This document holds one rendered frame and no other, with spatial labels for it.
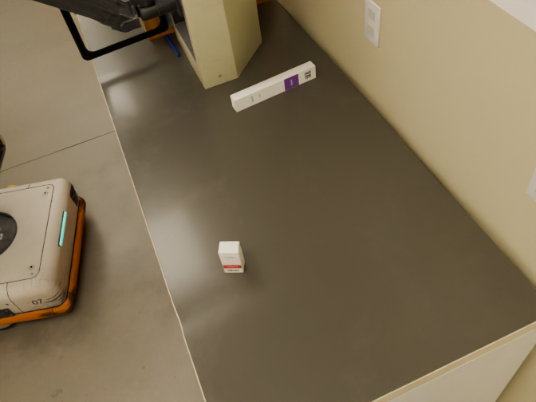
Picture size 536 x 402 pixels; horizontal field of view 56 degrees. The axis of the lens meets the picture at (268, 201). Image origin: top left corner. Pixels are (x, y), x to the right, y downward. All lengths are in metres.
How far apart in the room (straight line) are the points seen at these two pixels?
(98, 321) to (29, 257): 0.39
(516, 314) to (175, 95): 1.11
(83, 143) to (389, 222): 2.22
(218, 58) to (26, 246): 1.22
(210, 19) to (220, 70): 0.17
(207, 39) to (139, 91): 0.30
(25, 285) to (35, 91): 1.75
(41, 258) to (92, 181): 0.72
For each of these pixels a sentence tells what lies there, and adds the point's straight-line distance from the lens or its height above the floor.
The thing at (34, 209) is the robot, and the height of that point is 0.28.
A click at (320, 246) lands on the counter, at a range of 1.18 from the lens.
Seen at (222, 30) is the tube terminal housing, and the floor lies 1.11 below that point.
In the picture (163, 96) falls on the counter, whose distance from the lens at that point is 1.65.
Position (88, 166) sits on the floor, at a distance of 2.97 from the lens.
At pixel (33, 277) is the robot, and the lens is 2.25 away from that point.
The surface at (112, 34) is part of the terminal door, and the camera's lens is 1.80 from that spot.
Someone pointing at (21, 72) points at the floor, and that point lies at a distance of 3.94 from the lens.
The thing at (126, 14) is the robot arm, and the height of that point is 1.19.
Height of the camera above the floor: 1.92
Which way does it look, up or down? 50 degrees down
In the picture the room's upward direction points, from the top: 10 degrees counter-clockwise
